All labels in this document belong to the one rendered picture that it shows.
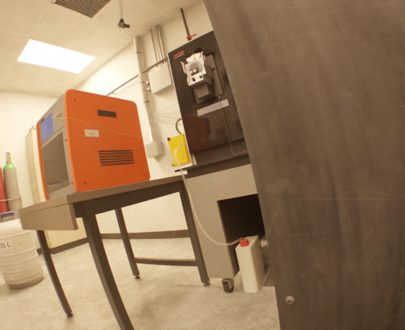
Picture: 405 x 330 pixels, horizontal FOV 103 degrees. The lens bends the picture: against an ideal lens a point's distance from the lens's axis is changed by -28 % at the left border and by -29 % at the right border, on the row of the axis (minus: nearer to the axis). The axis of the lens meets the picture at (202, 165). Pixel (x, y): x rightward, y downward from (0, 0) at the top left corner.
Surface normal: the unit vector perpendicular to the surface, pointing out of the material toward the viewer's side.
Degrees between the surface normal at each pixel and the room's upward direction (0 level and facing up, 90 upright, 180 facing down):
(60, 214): 90
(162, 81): 90
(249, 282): 90
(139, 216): 90
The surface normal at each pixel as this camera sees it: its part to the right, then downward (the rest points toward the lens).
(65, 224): -0.47, 0.06
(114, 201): 0.85, -0.22
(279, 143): -0.71, 0.13
